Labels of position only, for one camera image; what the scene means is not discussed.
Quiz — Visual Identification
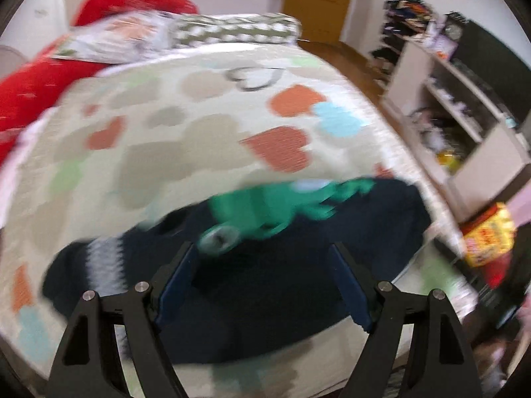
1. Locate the black pants green dinosaur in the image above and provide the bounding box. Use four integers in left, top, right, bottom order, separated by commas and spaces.
41, 178, 432, 365

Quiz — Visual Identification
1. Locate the yellow red snack bag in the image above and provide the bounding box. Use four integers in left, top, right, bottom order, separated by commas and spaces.
461, 202, 517, 289

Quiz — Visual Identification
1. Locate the white pink bed sheet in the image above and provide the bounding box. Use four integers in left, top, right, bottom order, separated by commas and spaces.
0, 107, 58, 227

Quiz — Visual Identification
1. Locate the white shelf unit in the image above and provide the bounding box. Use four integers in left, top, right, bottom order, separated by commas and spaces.
371, 0, 530, 222

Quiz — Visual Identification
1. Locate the heart pattern bed blanket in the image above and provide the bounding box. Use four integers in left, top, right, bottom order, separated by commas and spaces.
1, 44, 461, 395

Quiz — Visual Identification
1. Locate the red pillow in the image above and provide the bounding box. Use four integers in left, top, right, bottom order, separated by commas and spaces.
72, 0, 199, 26
0, 38, 107, 161

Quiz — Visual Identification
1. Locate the black television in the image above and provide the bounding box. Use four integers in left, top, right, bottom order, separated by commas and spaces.
450, 21, 530, 128

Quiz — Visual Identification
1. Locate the white floral pillow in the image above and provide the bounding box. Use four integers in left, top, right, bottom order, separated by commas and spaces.
51, 10, 175, 65

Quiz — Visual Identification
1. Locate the green white patterned pillow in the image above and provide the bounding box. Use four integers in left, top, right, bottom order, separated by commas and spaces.
168, 13, 301, 48

